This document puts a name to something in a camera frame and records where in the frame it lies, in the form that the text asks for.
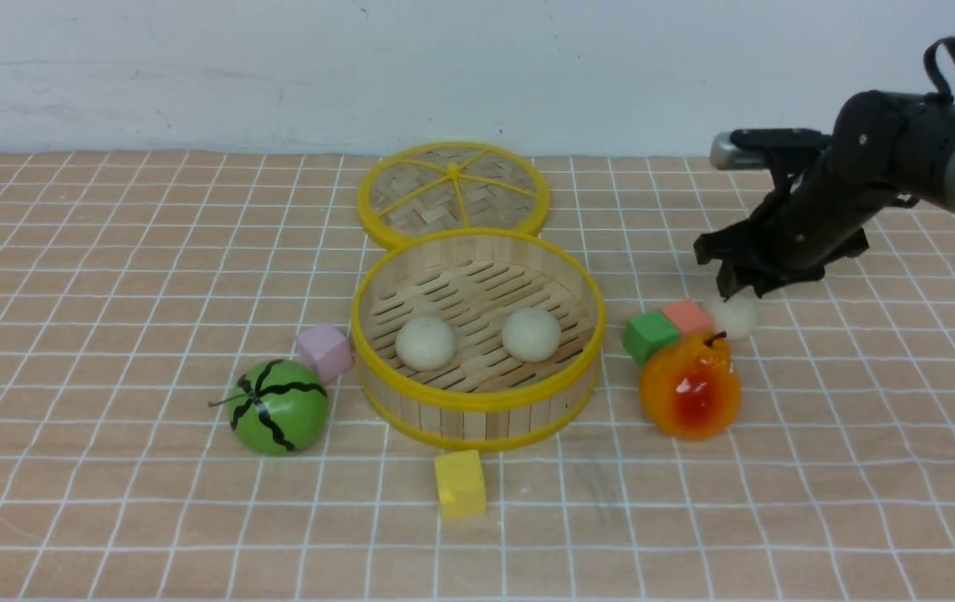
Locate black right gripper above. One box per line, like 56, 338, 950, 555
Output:
694, 127, 905, 301

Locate white bun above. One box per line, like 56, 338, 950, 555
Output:
501, 306, 562, 363
702, 293, 758, 340
395, 316, 456, 372

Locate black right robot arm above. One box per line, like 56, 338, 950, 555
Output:
694, 37, 955, 298

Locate bamboo steamer tray yellow rim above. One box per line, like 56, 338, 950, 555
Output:
350, 228, 606, 452

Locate bamboo steamer lid yellow rim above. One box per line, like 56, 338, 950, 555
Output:
356, 141, 551, 250

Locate salmon pink foam cube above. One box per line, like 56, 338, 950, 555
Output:
660, 298, 715, 335

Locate green foam cube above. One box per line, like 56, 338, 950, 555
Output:
621, 309, 681, 366

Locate orange yellow toy pear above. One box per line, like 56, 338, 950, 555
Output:
639, 332, 743, 441

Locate yellow foam cube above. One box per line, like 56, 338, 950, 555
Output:
434, 450, 488, 521

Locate pink purple foam cube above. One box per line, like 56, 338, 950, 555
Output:
295, 324, 355, 384

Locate green toy watermelon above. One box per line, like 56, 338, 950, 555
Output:
207, 358, 331, 457

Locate checkered orange tablecloth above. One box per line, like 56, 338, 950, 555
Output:
0, 151, 955, 601

